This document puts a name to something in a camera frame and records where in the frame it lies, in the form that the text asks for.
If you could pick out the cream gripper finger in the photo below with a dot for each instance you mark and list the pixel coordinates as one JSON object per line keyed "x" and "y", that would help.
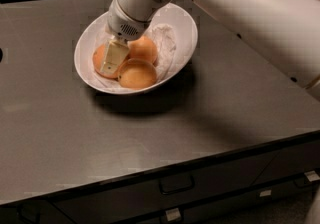
{"x": 115, "y": 52}

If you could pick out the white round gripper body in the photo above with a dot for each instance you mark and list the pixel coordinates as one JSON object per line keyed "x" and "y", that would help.
{"x": 124, "y": 24}

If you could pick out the orange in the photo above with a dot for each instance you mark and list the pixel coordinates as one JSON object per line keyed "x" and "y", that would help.
{"x": 137, "y": 74}
{"x": 97, "y": 60}
{"x": 143, "y": 48}

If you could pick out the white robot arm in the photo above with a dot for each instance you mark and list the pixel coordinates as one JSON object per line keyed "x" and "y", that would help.
{"x": 285, "y": 32}

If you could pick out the white oval bowl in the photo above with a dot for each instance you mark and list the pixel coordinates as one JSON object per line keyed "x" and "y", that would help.
{"x": 186, "y": 37}

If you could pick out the white paper liner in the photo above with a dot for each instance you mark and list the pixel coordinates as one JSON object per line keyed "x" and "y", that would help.
{"x": 163, "y": 37}

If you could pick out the small white drawer label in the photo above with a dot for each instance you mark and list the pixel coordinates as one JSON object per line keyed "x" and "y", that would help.
{"x": 265, "y": 193}

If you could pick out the upper middle drawer handle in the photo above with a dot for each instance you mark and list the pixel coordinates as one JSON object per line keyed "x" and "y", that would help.
{"x": 176, "y": 184}

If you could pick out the left drawer handle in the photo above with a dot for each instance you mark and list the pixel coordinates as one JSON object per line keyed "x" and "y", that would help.
{"x": 28, "y": 214}

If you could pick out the right drawer handle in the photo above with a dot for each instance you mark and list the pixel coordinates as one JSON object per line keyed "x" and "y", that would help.
{"x": 307, "y": 179}

